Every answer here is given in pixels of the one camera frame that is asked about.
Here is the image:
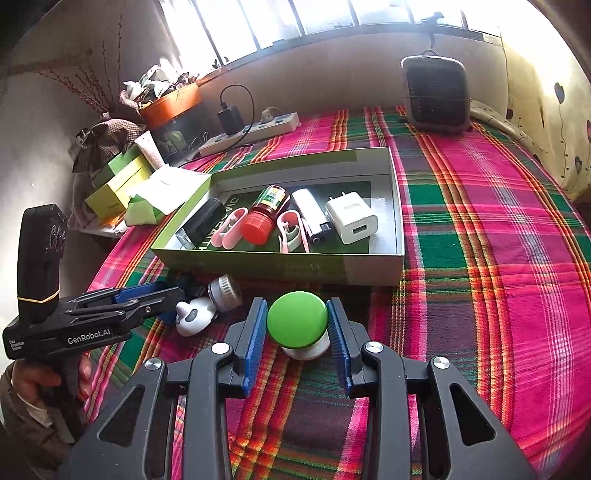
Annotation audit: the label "pink plastic clip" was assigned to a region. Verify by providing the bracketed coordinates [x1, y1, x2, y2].
[276, 210, 309, 254]
[216, 208, 250, 250]

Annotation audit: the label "green and white mushroom lamp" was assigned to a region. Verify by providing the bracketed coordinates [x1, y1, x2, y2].
[267, 292, 331, 363]

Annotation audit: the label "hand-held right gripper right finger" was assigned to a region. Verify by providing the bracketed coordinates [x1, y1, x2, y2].
[325, 298, 539, 480]

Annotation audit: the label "white power strip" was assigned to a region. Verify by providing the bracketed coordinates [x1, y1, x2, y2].
[198, 111, 301, 157]

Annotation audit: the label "green cardboard carton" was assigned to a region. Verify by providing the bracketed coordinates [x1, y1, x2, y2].
[91, 145, 151, 188]

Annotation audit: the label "white wall charger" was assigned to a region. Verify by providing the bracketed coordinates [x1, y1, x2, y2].
[325, 190, 378, 244]

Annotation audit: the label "orange planter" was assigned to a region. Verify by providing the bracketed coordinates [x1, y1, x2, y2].
[139, 84, 204, 129]

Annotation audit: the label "brown bottle with red cap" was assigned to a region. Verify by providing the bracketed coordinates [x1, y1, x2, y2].
[242, 185, 291, 244]

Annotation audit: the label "person's left hand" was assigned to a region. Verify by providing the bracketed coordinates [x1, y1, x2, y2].
[9, 355, 93, 412]

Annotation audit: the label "white whale-shaped toy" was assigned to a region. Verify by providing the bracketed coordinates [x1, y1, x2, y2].
[175, 296, 218, 337]

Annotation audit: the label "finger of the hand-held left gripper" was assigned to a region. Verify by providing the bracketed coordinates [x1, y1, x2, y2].
[69, 282, 163, 309]
[60, 287, 186, 330]

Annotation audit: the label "white paper sheet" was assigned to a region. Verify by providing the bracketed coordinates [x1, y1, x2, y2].
[131, 167, 212, 215]

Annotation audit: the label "green cardboard box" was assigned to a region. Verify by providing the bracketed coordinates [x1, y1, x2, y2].
[151, 147, 406, 287]

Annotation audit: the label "pink green plaid cloth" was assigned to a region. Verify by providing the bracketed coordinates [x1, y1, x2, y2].
[85, 106, 591, 480]

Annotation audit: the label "yellow cardboard box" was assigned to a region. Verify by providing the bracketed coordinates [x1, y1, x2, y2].
[85, 165, 155, 220]

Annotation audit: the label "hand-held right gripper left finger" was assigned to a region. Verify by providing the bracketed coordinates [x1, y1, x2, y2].
[58, 298, 269, 480]

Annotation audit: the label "white electric shaver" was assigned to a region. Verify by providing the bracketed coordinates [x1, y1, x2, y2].
[292, 187, 332, 244]

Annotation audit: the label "black power adapter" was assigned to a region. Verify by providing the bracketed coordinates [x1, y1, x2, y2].
[217, 105, 245, 136]

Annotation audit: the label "black adapter cable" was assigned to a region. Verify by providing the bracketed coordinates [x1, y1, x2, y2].
[219, 84, 256, 139]

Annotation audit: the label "brown checked cloth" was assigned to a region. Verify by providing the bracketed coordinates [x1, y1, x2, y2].
[71, 113, 144, 174]

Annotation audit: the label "silver white round device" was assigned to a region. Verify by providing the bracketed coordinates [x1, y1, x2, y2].
[207, 274, 243, 313]

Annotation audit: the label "person's left forearm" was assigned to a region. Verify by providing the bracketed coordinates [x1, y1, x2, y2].
[0, 369, 86, 472]

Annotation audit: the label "window grille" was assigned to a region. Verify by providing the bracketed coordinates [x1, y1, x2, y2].
[157, 0, 502, 70]

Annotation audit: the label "small grey heater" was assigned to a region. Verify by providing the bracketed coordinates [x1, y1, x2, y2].
[399, 54, 472, 134]

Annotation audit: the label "cream heart print curtain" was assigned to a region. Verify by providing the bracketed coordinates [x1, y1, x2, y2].
[501, 28, 591, 204]

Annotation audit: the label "green tissue pack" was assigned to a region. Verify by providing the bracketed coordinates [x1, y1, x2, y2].
[126, 194, 160, 227]

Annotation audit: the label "dried red twigs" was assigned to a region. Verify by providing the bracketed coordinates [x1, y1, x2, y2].
[37, 14, 125, 116]

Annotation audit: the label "black rectangular case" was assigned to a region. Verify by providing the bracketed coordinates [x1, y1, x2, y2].
[175, 198, 227, 250]

